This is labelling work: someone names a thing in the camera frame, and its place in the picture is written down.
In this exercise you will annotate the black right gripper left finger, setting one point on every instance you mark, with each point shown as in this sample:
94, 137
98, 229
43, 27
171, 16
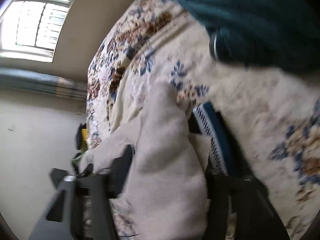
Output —
63, 216

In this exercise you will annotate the beige small garment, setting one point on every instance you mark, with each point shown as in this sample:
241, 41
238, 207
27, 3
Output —
165, 193

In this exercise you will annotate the teal left curtain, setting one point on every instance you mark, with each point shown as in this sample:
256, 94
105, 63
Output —
43, 83

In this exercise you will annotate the window with bars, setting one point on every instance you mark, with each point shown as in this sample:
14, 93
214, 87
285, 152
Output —
30, 29

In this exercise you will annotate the yellow box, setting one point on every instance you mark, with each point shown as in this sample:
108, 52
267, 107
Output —
81, 138

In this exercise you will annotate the teal folded quilt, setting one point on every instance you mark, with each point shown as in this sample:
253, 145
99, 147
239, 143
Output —
282, 33

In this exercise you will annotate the floral bed blanket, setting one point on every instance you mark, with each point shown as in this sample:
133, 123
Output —
274, 115

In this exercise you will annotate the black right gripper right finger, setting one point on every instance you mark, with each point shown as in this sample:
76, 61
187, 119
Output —
241, 193

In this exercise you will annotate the black folded garment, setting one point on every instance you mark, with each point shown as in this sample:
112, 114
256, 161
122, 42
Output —
225, 155

